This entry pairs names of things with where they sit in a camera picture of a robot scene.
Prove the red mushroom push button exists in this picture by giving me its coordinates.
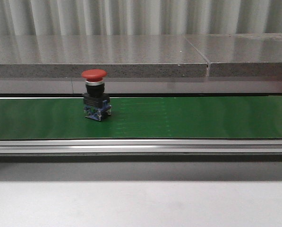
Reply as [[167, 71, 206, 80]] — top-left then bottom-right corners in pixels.
[[81, 69, 111, 121]]

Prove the green conveyor belt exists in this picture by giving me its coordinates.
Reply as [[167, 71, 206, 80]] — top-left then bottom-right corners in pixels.
[[0, 96, 282, 140]]

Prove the grey granite countertop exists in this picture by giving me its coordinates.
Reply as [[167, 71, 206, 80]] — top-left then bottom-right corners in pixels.
[[0, 34, 282, 95]]

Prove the grey pleated curtain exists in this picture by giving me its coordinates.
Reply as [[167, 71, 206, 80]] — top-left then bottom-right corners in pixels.
[[0, 0, 282, 35]]

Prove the aluminium conveyor frame rail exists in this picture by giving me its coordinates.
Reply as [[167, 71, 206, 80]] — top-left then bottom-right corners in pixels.
[[0, 139, 282, 162]]

